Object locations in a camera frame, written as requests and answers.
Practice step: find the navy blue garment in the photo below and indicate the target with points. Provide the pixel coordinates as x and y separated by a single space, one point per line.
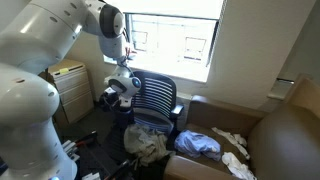
125 118

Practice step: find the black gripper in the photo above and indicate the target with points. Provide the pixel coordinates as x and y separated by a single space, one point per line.
109 103

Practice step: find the grey glossy panel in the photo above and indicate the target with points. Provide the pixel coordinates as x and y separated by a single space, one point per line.
280 89

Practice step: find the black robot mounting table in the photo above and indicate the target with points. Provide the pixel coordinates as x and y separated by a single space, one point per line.
96 160

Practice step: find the white connector blocks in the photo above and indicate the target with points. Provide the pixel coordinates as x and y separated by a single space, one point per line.
70 150

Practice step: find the small white box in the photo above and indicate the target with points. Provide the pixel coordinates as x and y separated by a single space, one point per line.
90 176

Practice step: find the tan leather couch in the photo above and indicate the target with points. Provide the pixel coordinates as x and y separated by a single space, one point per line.
286 143

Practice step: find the white wall radiator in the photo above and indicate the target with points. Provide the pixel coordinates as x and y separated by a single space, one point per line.
183 110

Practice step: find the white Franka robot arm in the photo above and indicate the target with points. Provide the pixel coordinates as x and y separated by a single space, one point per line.
33 50

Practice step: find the light blue shirt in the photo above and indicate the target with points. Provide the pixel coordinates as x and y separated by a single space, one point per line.
196 145

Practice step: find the grey t-shirt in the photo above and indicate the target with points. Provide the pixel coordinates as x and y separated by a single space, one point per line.
146 143

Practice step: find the wooden filing cabinet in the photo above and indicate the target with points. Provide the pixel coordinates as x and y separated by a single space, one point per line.
75 93

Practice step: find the window with dark frame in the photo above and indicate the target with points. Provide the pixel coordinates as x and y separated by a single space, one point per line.
170 40

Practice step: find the white patterned cloth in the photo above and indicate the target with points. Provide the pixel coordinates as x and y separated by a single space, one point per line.
233 140
238 165

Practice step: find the yellow sticky note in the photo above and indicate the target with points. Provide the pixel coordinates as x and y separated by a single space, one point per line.
64 71

